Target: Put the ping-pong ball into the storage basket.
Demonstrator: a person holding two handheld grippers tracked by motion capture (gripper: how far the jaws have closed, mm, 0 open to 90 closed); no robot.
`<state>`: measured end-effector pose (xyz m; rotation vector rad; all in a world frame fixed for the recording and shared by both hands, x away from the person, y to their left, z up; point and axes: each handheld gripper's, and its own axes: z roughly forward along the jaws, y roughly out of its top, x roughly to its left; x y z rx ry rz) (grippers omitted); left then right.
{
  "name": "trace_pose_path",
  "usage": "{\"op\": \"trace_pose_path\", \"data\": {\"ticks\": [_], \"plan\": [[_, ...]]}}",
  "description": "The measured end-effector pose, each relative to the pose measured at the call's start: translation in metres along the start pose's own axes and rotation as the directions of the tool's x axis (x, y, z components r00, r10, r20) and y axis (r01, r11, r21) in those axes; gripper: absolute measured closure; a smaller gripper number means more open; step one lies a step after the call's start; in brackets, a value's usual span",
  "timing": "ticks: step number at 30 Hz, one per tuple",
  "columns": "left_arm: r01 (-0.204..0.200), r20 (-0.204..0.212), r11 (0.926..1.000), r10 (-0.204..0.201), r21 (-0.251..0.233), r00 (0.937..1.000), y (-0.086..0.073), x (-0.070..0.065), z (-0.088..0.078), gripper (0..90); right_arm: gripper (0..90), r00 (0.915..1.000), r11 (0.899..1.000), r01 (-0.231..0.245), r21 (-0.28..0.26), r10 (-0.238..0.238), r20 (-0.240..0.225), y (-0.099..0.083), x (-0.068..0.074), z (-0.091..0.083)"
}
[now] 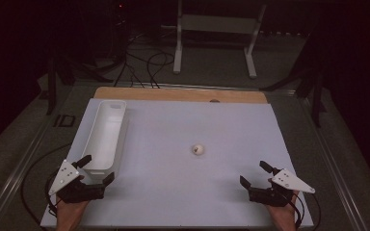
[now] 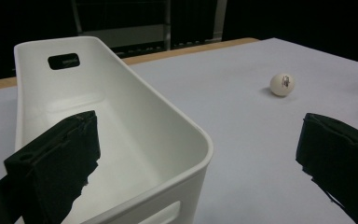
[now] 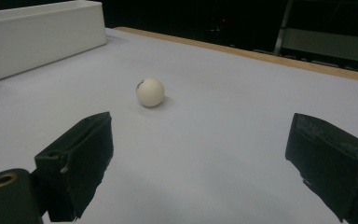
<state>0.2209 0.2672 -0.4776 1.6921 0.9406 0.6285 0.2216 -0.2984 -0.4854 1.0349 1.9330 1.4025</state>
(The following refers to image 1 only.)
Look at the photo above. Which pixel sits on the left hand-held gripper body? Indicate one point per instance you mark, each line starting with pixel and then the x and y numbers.
pixel 65 175

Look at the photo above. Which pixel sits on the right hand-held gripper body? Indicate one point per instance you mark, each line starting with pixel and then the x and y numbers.
pixel 289 182

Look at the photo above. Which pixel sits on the long white plastic bin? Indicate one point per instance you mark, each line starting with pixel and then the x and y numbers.
pixel 104 134

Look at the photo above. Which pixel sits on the small white ball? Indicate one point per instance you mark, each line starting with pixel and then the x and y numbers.
pixel 198 149

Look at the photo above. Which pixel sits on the person's right hand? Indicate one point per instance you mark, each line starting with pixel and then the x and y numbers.
pixel 282 216

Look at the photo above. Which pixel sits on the person's left hand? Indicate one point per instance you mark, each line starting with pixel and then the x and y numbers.
pixel 70 213

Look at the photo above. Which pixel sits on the black stand legs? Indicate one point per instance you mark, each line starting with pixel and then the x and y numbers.
pixel 52 89
pixel 316 102

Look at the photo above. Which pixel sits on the white metal stand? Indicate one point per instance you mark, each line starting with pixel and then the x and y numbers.
pixel 216 24

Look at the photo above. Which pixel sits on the grey metal floor rail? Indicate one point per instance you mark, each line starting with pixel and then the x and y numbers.
pixel 334 166
pixel 19 173

